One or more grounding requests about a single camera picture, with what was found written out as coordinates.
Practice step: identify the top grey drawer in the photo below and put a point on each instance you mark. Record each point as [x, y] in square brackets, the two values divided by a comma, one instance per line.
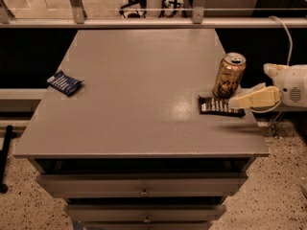
[142, 185]

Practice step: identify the black office chair base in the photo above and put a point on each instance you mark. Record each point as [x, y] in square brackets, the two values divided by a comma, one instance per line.
[134, 9]

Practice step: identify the blue snack bar wrapper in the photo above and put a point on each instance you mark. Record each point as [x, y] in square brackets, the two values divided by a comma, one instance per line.
[64, 84]

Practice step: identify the grey drawer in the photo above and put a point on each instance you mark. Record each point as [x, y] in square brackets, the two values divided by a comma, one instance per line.
[144, 213]
[142, 185]

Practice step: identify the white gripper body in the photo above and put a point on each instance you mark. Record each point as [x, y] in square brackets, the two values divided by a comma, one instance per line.
[292, 84]

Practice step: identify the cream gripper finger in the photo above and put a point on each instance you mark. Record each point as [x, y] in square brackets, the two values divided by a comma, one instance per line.
[272, 70]
[259, 95]

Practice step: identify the metal railing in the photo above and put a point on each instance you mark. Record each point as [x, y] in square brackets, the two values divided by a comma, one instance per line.
[102, 14]

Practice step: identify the grey drawer cabinet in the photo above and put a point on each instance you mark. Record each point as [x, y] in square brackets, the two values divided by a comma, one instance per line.
[138, 112]

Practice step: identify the orange soda can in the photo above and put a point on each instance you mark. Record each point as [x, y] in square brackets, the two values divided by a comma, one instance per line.
[231, 70]

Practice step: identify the black rxbar chocolate wrapper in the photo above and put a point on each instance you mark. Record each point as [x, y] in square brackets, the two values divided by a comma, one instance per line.
[216, 106]

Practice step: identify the black stand leg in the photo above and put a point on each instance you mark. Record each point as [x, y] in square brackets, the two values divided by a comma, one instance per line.
[3, 157]

